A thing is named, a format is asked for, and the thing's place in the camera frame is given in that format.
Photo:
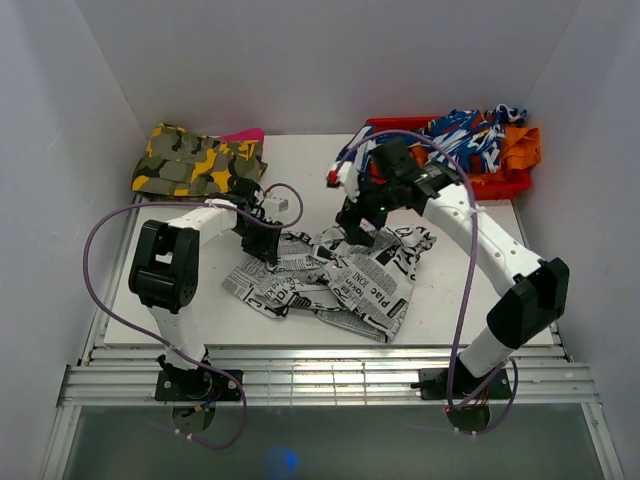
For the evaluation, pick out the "aluminium rail frame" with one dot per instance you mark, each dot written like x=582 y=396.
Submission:
x=302 y=361

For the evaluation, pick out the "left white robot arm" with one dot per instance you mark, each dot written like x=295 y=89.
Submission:
x=165 y=267

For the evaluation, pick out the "red plastic tray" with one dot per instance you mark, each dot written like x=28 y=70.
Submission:
x=519 y=182

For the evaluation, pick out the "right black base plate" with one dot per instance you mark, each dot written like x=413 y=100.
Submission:
x=432 y=385

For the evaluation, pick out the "blue white patterned trousers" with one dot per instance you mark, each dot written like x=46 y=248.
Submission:
x=421 y=146

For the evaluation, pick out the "camouflage folded trousers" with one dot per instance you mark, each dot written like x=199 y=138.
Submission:
x=184 y=165

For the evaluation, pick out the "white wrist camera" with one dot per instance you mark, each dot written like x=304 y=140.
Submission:
x=345 y=176
x=274 y=208

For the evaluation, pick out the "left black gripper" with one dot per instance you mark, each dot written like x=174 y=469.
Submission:
x=266 y=249

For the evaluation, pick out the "newspaper print trousers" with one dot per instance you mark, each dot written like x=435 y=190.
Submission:
x=365 y=290

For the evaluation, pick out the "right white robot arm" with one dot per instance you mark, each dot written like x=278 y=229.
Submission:
x=532 y=291

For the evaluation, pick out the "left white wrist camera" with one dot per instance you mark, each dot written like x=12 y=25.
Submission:
x=274 y=208

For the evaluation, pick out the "orange trousers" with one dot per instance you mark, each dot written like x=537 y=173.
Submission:
x=488 y=153

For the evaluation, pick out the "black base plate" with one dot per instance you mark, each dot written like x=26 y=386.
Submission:
x=220 y=387
x=432 y=385

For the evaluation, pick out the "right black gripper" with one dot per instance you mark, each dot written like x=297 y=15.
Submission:
x=352 y=213

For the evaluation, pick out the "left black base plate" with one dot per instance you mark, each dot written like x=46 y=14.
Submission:
x=220 y=387

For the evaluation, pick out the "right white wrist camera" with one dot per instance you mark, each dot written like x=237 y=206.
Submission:
x=345 y=176

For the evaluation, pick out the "pink folded trousers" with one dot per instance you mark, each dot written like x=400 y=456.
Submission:
x=251 y=134

